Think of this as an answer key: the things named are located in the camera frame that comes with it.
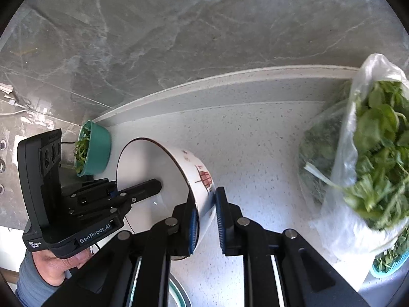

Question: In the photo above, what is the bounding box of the person's left hand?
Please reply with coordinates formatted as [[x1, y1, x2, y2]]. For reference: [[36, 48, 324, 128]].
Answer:
[[32, 249, 93, 287]]

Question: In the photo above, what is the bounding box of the teal basket with greens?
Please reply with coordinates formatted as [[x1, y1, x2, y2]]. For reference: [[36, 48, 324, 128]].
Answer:
[[74, 120, 112, 177]]

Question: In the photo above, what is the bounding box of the plastic bag of greens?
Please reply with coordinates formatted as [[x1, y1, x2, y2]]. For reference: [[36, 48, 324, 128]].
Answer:
[[297, 53, 408, 288]]

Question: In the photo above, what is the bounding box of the teal rimmed floral plate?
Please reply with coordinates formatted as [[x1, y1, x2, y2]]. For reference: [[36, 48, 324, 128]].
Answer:
[[168, 274, 192, 307]]

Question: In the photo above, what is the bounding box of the grey sleeved left forearm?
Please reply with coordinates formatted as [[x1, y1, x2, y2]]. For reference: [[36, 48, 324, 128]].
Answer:
[[15, 251, 59, 307]]

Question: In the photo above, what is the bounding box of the blue colander with greens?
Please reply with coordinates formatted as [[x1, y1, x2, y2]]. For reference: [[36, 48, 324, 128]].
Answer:
[[370, 227, 408, 279]]

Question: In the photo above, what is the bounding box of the floral patterned small bowl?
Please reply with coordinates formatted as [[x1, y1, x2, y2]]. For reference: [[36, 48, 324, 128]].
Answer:
[[114, 137, 215, 265]]

